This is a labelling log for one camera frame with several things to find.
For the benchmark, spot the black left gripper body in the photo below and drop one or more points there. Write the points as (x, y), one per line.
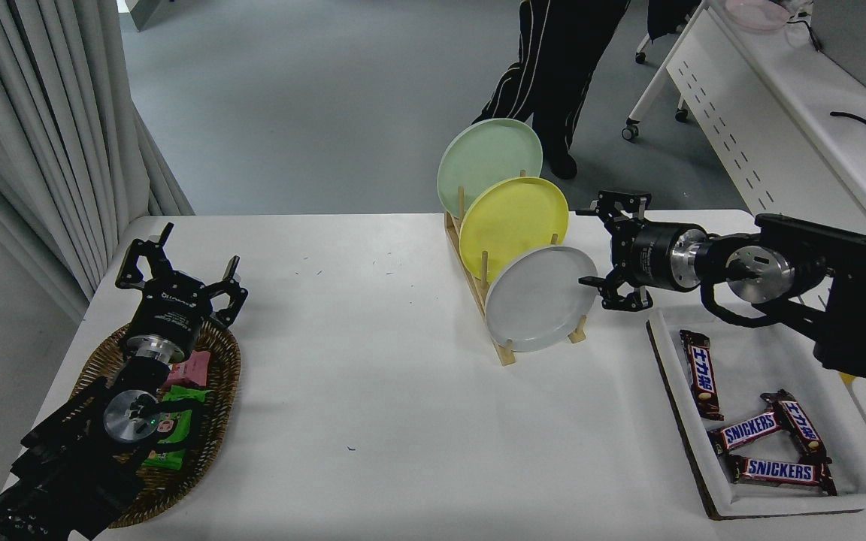
(174, 312)

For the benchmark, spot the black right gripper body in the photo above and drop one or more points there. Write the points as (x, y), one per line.
(647, 254)

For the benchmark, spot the grey plate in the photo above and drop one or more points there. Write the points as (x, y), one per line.
(542, 300)

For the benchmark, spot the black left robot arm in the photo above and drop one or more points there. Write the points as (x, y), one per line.
(65, 466)

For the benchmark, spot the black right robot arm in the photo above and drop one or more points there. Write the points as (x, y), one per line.
(854, 278)

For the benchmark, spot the yellow plate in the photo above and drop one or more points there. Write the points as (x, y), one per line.
(512, 222)

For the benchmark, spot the wooden plate rack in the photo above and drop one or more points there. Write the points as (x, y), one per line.
(505, 353)

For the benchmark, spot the pale green plate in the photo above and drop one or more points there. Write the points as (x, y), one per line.
(478, 158)

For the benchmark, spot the pink plate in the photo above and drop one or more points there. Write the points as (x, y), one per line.
(756, 13)

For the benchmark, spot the pink snack packet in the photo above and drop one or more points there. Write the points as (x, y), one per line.
(194, 368)

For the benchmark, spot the Snickers bar brown wrapper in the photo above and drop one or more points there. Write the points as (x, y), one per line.
(779, 472)
(745, 432)
(801, 424)
(702, 372)

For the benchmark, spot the brown wicker basket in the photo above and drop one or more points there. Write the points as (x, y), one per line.
(215, 421)

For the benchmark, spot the green snack packet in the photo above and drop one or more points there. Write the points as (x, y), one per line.
(170, 455)

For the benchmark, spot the white cardboard tray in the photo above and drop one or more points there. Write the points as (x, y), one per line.
(771, 361)

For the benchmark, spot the person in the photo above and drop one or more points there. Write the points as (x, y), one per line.
(553, 60)

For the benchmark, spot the grey curtain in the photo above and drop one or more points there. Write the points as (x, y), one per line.
(34, 135)

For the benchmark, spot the long white desk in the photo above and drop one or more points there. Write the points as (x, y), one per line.
(779, 113)

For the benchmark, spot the grey laptop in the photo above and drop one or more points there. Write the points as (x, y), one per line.
(858, 41)

